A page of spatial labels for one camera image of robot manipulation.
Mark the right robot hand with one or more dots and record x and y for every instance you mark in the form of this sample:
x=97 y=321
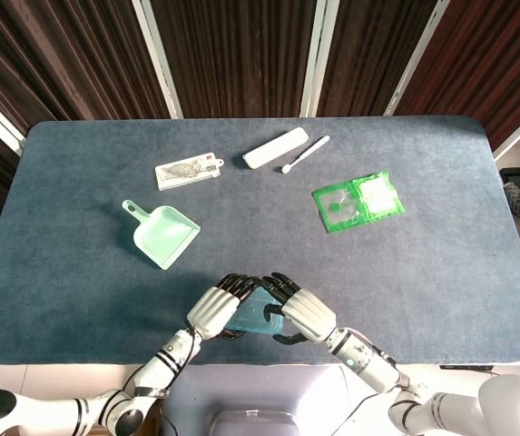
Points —
x=309 y=315

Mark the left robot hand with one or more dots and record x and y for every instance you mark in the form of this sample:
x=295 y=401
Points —
x=212 y=313

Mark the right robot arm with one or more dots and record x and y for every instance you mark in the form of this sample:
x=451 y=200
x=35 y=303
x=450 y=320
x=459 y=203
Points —
x=368 y=363

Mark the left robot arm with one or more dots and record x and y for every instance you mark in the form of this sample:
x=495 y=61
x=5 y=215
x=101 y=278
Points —
x=159 y=368

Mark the grey robot torso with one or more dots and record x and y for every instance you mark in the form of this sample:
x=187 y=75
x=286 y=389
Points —
x=259 y=390

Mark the mint green dustpan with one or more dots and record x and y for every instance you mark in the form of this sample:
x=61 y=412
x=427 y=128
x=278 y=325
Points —
x=164 y=236

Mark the blue grey table cover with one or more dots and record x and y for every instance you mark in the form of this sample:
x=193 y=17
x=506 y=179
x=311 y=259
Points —
x=259 y=236

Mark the green plastic pouch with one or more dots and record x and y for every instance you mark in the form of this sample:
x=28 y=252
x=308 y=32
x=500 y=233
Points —
x=355 y=202

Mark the white card pack with drawing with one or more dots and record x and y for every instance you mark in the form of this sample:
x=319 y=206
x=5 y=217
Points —
x=184 y=171

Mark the black table control strip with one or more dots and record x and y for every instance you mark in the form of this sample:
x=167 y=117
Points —
x=464 y=366

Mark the white toothbrush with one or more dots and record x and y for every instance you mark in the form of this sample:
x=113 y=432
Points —
x=307 y=152

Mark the white oblong case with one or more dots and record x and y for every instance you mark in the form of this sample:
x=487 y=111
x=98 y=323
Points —
x=275 y=148

